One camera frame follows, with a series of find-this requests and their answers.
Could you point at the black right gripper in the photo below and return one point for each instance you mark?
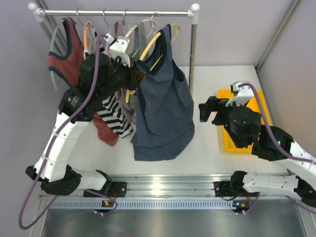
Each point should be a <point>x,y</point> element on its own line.
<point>213,104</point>

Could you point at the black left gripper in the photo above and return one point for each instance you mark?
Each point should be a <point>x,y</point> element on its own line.
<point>133,74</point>

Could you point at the yellow hanger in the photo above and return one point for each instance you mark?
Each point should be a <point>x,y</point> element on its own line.
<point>177,28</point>

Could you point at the blue printed tank top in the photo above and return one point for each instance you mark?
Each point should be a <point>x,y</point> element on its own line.
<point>164,110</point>

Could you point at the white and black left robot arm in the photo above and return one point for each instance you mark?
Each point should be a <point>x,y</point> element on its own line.
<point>99,77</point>

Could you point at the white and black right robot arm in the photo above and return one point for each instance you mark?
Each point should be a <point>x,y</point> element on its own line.
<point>270,143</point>

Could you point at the grey tank top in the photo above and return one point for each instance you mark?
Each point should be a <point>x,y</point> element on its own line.
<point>139,43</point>

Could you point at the mauve tank top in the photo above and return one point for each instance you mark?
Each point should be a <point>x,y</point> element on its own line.
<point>121,94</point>

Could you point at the cream hanger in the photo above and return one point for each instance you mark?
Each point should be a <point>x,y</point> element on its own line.
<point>138,44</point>

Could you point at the lilac hanger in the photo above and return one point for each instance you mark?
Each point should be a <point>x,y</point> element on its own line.
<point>108,29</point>

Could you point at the black white striped tank top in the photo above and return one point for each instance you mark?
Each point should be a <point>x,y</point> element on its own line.
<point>111,122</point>

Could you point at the orange hanger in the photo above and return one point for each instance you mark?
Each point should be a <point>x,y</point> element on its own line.
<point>89,39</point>

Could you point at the rust red tank top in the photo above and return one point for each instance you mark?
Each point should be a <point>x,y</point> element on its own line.
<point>67,67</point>

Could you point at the green hanger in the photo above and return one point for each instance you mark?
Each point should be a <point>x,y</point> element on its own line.
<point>52,54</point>

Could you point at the silver white clothes rack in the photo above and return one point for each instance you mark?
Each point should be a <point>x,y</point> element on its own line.
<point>41,14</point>

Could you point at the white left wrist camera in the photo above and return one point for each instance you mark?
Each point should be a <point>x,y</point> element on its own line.
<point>117,49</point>

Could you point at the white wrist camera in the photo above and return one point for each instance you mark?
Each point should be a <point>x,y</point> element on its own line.
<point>117,49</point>
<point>242,92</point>

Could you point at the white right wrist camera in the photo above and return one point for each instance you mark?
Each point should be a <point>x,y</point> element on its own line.
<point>242,92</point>

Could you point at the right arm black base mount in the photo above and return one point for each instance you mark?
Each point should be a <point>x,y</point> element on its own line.
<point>224,190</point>

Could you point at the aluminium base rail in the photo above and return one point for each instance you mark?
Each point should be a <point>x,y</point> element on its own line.
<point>165,192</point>

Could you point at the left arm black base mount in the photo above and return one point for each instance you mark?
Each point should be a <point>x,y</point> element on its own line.
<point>111,189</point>

